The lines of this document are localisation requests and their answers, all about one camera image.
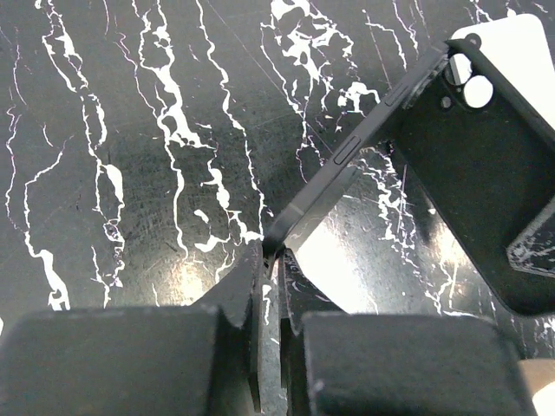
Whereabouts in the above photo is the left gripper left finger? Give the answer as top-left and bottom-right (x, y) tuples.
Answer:
(1, 242), (265, 415)

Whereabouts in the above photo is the light blue smartphone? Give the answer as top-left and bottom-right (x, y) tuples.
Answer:
(452, 14), (554, 125)

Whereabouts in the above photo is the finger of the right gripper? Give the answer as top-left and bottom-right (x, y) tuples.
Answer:
(506, 207), (554, 277)

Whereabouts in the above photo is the white round bowl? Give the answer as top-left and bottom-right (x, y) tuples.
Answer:
(519, 358), (555, 416)

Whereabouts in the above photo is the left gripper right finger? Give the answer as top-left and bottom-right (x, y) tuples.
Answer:
(278, 250), (535, 415)

